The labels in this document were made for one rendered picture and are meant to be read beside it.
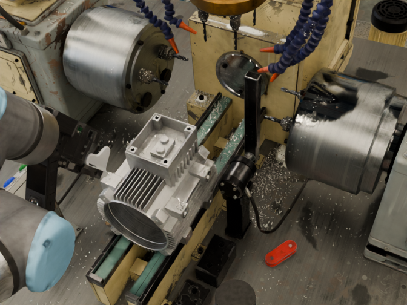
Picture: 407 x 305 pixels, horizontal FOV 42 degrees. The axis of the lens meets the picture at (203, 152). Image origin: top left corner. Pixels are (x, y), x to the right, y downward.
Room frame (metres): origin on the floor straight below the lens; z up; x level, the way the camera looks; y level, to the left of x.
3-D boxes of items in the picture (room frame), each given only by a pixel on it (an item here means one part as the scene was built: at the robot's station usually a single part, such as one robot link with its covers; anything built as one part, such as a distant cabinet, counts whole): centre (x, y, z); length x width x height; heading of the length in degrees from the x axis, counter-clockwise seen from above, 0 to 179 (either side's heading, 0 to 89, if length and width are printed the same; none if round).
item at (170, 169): (0.73, 0.08, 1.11); 0.12 x 0.11 x 0.07; 149
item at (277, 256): (0.63, -0.16, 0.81); 0.09 x 0.03 x 0.02; 120
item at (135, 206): (0.69, 0.10, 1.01); 0.20 x 0.19 x 0.19; 149
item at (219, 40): (1.09, -0.15, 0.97); 0.30 x 0.11 x 0.34; 57
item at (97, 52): (1.15, 0.23, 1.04); 0.37 x 0.25 x 0.25; 57
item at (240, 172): (0.84, -0.20, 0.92); 0.45 x 0.13 x 0.24; 147
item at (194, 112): (1.07, -0.01, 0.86); 0.07 x 0.06 x 0.12; 57
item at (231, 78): (1.03, -0.11, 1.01); 0.15 x 0.02 x 0.15; 57
